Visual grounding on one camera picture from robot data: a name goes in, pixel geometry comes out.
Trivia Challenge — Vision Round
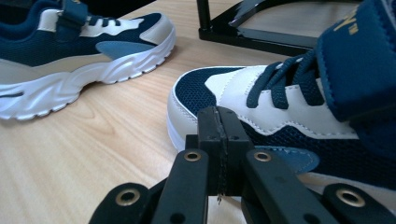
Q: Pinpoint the navy and white sneaker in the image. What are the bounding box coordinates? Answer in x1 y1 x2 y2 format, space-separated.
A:
166 0 396 216
0 0 177 121

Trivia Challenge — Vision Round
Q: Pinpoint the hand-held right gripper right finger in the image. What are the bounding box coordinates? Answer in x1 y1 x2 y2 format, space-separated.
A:
218 106 255 197

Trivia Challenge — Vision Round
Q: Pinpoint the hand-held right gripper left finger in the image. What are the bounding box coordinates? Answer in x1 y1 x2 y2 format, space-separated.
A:
185 106 224 197

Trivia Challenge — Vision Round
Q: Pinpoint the red and black shoe rack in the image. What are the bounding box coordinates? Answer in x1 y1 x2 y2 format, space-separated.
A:
195 0 367 58

